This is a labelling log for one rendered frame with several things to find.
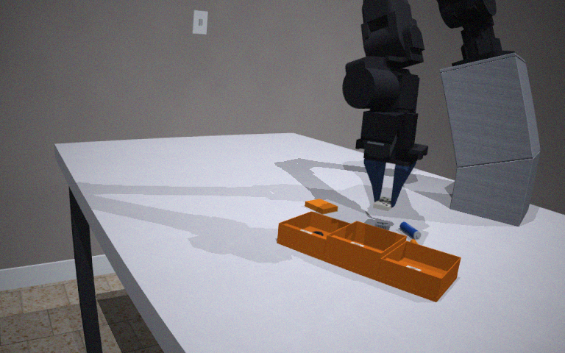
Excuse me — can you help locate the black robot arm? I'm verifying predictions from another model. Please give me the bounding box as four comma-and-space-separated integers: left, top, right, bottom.
342, 0, 515, 159

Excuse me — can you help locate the orange three-compartment tray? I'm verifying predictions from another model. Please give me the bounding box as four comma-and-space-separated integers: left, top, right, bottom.
277, 211, 458, 302

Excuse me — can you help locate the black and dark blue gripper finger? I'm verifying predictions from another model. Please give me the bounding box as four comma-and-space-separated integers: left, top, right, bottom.
363, 159, 386, 202
391, 162, 416, 207

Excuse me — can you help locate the white domino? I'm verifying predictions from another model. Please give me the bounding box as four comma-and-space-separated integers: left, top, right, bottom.
373, 196, 392, 211

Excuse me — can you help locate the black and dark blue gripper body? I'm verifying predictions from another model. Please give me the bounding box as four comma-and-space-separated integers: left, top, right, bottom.
355, 110, 428, 167

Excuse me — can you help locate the blue battery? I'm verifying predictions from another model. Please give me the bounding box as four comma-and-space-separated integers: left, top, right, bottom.
399, 222, 421, 240

